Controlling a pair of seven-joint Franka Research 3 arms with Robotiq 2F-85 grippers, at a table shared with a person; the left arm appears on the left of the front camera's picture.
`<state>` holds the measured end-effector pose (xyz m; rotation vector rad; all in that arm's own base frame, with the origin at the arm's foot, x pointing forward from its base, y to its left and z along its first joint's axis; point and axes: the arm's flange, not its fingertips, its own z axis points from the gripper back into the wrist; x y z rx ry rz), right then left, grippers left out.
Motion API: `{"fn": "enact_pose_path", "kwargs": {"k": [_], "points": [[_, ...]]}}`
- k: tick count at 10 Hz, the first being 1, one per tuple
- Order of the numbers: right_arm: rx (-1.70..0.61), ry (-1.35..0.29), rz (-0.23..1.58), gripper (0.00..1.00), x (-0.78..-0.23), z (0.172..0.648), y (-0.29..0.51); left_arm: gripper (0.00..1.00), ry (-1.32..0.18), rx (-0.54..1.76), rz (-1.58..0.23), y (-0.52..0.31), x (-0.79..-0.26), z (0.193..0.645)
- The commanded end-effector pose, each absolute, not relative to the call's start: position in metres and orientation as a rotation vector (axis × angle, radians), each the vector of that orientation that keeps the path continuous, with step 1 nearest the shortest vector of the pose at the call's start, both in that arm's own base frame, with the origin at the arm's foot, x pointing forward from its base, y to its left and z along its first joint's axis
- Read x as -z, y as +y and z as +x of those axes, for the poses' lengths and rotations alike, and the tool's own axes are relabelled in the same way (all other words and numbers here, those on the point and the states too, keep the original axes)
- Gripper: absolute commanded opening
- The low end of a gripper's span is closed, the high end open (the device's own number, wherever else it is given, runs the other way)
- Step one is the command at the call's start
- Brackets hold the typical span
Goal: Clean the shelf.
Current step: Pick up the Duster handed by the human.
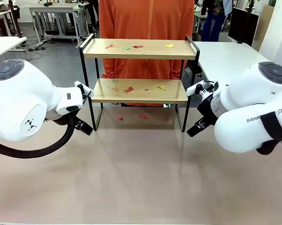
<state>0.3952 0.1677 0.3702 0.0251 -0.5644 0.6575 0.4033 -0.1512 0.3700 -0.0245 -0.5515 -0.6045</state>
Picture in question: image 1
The black monitor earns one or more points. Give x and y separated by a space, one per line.
244 25

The large white table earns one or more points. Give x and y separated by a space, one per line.
225 58

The yellow paper scrap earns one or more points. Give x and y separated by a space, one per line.
169 45
161 87

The white desk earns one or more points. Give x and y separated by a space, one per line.
4 44

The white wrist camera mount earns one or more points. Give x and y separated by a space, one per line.
192 89
77 83

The beige cardboard board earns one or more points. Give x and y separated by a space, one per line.
266 25

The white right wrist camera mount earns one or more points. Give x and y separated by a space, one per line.
192 89

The white workbench with metal frame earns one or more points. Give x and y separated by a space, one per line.
51 9

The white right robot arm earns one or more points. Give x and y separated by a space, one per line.
248 98

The person in orange jacket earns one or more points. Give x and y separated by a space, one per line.
145 21

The person in blue trousers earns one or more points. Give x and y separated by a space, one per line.
212 25

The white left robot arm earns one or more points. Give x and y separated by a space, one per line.
18 100

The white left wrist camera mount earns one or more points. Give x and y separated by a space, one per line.
77 83

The person in dark trousers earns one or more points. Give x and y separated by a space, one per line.
92 14

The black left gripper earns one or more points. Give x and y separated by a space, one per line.
58 118

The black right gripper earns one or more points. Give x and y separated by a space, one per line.
207 110

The black metal wooden two-tier shelf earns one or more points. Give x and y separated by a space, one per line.
140 54

